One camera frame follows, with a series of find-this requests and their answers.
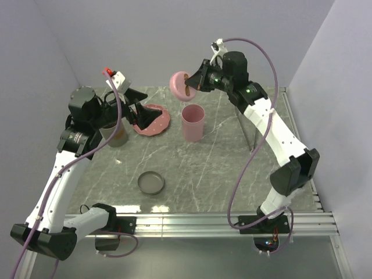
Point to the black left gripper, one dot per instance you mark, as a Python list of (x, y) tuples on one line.
[(145, 115)]

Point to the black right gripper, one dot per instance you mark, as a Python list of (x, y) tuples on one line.
[(199, 81)]

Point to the pink round lid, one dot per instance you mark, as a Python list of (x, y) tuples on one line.
[(179, 89)]

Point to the pink cylindrical container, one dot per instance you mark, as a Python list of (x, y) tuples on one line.
[(193, 119)]

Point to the silver metal tongs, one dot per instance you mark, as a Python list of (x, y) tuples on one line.
[(249, 130)]

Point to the grey round lid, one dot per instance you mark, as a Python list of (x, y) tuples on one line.
[(150, 182)]

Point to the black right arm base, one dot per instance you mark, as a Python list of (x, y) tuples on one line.
[(270, 235)]

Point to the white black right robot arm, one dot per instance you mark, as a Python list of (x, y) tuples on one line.
[(297, 163)]

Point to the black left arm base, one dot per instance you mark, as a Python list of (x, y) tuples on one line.
[(125, 225)]

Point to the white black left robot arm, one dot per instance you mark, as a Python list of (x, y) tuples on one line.
[(46, 231)]

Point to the pink dotted plate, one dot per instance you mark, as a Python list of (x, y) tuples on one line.
[(159, 125)]

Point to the grey cylindrical container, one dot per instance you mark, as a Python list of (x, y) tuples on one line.
[(120, 138)]

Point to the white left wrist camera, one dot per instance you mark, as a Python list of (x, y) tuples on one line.
[(121, 83)]

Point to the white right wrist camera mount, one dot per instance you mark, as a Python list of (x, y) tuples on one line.
[(219, 49)]

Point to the aluminium rail frame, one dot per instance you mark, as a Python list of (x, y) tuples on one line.
[(182, 232)]

